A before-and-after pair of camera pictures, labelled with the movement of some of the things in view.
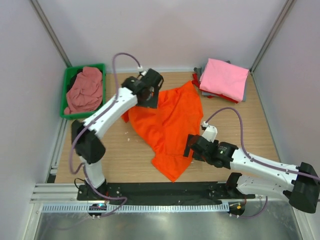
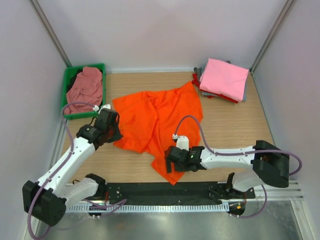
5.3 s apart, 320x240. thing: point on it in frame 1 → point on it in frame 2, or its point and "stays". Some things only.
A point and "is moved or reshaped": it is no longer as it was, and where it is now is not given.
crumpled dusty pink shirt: [85, 93] stays
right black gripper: [186, 151] → [180, 169]
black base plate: [162, 192] stays
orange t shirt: [174, 123] is moved or reshaped
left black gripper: [152, 103] → [118, 135]
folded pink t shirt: [224, 78] stays
